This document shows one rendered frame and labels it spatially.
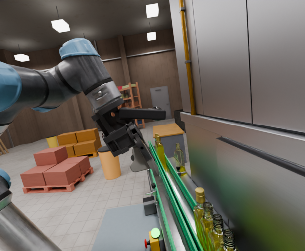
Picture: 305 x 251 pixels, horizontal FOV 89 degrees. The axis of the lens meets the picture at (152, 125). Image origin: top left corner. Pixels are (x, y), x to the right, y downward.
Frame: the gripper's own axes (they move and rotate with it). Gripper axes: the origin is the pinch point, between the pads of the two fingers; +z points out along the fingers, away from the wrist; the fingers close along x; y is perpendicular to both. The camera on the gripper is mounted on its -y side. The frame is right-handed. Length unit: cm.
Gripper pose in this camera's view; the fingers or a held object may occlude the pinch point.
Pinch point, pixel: (155, 165)
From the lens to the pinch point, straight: 43.8
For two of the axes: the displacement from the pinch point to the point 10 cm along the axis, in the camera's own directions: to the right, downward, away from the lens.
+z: 4.8, 8.6, 1.9
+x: 1.2, 1.5, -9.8
